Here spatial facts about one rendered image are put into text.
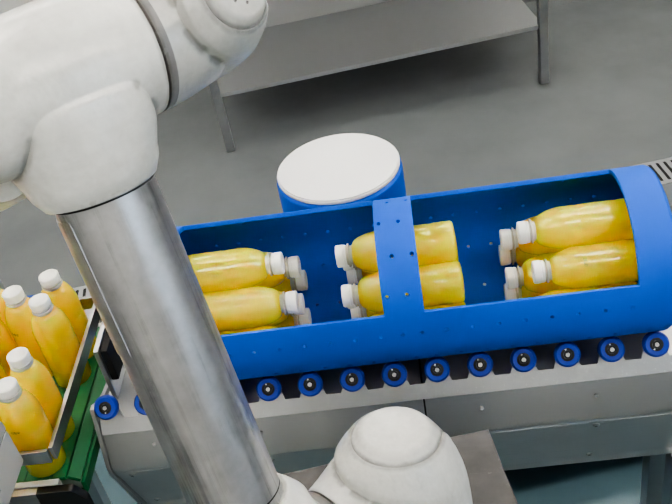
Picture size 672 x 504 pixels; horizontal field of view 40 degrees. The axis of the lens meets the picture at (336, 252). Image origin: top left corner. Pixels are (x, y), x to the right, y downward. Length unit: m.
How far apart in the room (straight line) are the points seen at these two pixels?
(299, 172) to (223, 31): 1.22
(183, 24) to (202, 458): 0.42
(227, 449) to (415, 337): 0.63
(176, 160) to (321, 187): 2.40
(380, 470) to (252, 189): 3.00
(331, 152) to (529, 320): 0.77
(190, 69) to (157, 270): 0.19
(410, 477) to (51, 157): 0.53
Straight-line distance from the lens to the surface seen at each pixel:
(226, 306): 1.56
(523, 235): 1.56
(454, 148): 4.01
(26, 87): 0.81
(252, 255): 1.57
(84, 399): 1.86
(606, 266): 1.55
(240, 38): 0.86
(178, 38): 0.86
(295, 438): 1.70
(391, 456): 1.06
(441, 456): 1.08
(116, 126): 0.83
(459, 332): 1.51
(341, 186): 1.97
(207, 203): 3.96
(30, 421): 1.66
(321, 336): 1.50
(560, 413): 1.69
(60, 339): 1.81
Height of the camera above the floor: 2.11
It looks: 37 degrees down
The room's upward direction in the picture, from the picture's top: 11 degrees counter-clockwise
